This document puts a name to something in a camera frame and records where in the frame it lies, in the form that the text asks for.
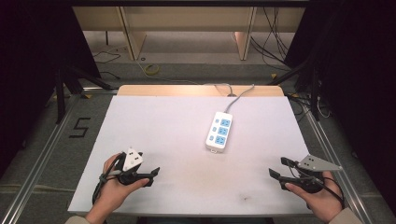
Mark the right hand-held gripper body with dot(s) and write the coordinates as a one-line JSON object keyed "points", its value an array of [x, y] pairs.
{"points": [[314, 165]]}

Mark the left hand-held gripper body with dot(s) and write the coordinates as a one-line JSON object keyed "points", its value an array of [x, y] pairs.
{"points": [[132, 160]]}

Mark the white power strip blue sockets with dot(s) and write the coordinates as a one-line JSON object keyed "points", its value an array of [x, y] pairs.
{"points": [[219, 132]]}

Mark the person's left hand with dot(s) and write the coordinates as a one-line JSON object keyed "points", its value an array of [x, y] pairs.
{"points": [[113, 189]]}

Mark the person's right hand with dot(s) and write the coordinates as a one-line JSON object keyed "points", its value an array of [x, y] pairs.
{"points": [[322, 202]]}

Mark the white table mat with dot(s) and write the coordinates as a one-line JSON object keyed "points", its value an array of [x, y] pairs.
{"points": [[186, 174]]}

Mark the wooden table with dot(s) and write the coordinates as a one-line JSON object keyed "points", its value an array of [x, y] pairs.
{"points": [[174, 90]]}

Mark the black metal stand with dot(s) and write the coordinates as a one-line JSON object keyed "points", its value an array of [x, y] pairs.
{"points": [[313, 81], [67, 84]]}

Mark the black curtain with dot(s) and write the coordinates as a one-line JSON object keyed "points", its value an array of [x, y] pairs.
{"points": [[28, 62], [361, 77]]}

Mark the beige wooden furniture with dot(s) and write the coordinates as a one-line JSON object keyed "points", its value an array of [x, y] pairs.
{"points": [[186, 18]]}

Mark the aluminium floor rail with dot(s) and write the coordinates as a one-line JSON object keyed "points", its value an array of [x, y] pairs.
{"points": [[37, 161], [336, 149]]}

